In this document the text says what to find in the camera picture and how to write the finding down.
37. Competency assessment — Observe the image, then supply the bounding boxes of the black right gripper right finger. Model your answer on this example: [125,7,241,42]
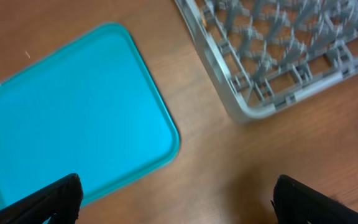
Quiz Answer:
[272,175,358,224]

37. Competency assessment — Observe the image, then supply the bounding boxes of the grey dishwasher rack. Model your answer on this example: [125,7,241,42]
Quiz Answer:
[175,0,358,123]

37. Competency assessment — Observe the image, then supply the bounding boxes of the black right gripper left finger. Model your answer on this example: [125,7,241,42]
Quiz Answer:
[0,173,83,224]

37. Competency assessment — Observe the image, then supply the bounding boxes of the teal plastic tray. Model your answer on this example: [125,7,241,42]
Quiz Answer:
[0,23,180,210]

